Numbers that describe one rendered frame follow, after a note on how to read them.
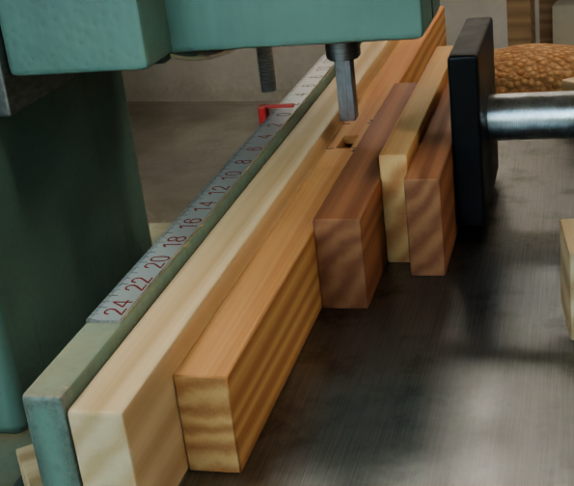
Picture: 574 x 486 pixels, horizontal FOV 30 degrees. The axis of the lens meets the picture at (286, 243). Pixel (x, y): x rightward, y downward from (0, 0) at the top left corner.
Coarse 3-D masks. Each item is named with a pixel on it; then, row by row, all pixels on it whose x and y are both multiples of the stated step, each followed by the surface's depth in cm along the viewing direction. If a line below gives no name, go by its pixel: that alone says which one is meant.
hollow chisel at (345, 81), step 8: (336, 64) 59; (344, 64) 59; (352, 64) 59; (336, 72) 59; (344, 72) 59; (352, 72) 59; (336, 80) 59; (344, 80) 59; (352, 80) 59; (344, 88) 59; (352, 88) 59; (344, 96) 60; (352, 96) 59; (344, 104) 60; (352, 104) 60; (344, 112) 60; (352, 112) 60; (344, 120) 60; (352, 120) 60
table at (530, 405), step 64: (512, 192) 61; (512, 256) 53; (320, 320) 49; (384, 320) 48; (448, 320) 47; (512, 320) 47; (320, 384) 44; (384, 384) 43; (448, 384) 43; (512, 384) 42; (256, 448) 40; (320, 448) 39; (384, 448) 39; (448, 448) 38; (512, 448) 38
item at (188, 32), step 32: (192, 0) 56; (224, 0) 56; (256, 0) 55; (288, 0) 55; (320, 0) 55; (352, 0) 54; (384, 0) 54; (416, 0) 53; (192, 32) 57; (224, 32) 57; (256, 32) 56; (288, 32) 56; (320, 32) 55; (352, 32) 55; (384, 32) 54; (416, 32) 54
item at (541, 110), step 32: (480, 32) 56; (448, 64) 53; (480, 64) 53; (480, 96) 53; (512, 96) 57; (544, 96) 56; (480, 128) 54; (512, 128) 56; (544, 128) 56; (480, 160) 54; (480, 192) 55; (480, 224) 55
